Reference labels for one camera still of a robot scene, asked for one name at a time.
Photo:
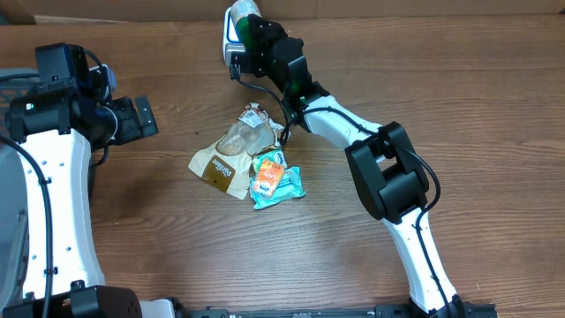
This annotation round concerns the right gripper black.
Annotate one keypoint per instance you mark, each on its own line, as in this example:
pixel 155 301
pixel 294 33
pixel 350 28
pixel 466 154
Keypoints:
pixel 267 35

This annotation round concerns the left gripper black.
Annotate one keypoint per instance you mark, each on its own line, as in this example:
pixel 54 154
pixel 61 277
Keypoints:
pixel 134 129

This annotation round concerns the green lid jar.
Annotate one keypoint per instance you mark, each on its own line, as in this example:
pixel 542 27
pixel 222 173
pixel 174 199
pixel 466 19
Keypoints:
pixel 239 13

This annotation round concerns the brown clear snack bag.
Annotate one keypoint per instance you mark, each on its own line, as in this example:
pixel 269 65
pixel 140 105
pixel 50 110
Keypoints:
pixel 227 162

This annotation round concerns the small green white packet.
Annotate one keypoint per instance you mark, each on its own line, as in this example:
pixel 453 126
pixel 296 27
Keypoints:
pixel 275 156

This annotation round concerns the orange snack packet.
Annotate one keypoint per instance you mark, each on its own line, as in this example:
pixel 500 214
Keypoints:
pixel 268 178

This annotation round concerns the teal tissue pack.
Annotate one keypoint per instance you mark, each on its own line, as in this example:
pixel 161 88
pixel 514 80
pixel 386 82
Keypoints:
pixel 290 187

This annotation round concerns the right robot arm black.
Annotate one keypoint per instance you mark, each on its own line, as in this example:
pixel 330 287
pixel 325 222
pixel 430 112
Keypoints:
pixel 391 180

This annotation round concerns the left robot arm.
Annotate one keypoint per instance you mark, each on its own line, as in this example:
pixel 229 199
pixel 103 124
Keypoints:
pixel 67 113

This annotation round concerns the white barcode scanner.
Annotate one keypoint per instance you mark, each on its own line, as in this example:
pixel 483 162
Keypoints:
pixel 230 42

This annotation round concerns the grey plastic mesh basket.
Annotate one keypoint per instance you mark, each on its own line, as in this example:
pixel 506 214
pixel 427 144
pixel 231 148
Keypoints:
pixel 15 254

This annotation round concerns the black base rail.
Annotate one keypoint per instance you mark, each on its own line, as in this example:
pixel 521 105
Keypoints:
pixel 380 311

